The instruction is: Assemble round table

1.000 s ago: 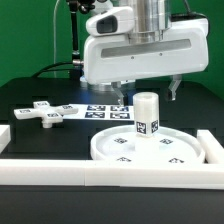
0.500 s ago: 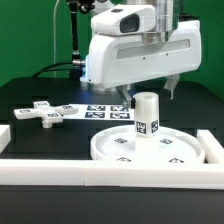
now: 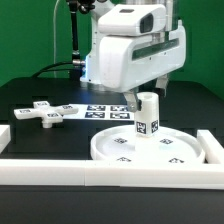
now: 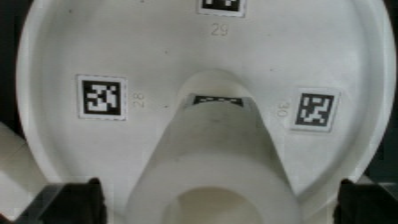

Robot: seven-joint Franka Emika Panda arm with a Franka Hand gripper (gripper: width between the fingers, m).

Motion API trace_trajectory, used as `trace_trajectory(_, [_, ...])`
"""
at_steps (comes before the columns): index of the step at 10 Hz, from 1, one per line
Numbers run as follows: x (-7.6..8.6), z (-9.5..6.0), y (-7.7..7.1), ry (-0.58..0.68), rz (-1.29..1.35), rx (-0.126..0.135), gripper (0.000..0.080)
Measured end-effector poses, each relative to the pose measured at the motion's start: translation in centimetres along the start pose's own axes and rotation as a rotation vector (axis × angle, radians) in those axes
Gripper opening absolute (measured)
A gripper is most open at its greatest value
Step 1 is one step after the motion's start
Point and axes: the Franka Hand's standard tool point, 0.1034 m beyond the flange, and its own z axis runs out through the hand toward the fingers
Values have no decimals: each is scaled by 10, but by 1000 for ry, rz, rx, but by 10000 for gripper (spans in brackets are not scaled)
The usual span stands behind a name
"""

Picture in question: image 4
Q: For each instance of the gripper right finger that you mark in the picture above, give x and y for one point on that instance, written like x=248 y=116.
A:
x=366 y=204

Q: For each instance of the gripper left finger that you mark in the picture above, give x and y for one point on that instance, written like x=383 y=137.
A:
x=67 y=204

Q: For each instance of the white cylindrical table leg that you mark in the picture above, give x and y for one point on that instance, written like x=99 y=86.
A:
x=213 y=180

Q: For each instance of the white round table top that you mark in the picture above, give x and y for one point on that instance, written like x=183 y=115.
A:
x=122 y=58

